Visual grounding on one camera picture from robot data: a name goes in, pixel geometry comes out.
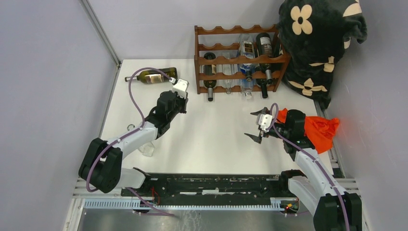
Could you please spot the green wine bottle white label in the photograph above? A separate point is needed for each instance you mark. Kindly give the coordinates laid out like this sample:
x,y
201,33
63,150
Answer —
x,y
261,82

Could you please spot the orange cloth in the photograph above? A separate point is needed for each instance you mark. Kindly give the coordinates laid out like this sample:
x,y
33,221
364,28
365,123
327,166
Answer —
x,y
322,129

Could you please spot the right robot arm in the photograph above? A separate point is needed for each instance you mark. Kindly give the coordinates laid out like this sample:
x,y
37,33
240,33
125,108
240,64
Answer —
x,y
332,207

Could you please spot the green wine bottle front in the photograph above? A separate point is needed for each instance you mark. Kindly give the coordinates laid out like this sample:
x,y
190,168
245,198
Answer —
x,y
210,70

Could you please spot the small clear glass bottle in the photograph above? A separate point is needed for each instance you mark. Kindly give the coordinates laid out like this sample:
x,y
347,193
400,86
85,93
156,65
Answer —
x,y
227,69

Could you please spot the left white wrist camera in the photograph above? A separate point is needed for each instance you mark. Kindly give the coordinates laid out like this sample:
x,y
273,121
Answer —
x,y
180,87

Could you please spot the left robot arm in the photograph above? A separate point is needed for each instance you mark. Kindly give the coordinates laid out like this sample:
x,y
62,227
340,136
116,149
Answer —
x,y
102,168

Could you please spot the blue square bottle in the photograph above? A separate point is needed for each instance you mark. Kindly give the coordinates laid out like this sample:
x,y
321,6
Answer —
x,y
247,86

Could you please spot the black mounting rail base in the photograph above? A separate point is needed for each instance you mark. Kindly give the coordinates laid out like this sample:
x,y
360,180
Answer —
x,y
217,190

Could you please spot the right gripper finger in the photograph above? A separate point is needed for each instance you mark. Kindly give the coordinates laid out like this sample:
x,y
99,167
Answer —
x,y
263,111
255,138

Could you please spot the clear empty lying bottle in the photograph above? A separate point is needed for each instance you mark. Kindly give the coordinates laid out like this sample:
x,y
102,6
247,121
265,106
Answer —
x,y
146,149

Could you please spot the brown wooden wine rack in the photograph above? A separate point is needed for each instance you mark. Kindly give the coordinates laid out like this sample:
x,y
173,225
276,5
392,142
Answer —
x,y
199,61

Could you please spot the clear bottle black cap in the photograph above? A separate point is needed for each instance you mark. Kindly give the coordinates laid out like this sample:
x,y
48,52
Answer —
x,y
245,41

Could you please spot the black floral blanket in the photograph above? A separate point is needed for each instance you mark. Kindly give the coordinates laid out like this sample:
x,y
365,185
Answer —
x,y
316,34

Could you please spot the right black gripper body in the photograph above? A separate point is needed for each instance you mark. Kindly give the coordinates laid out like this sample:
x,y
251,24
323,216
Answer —
x,y
281,129

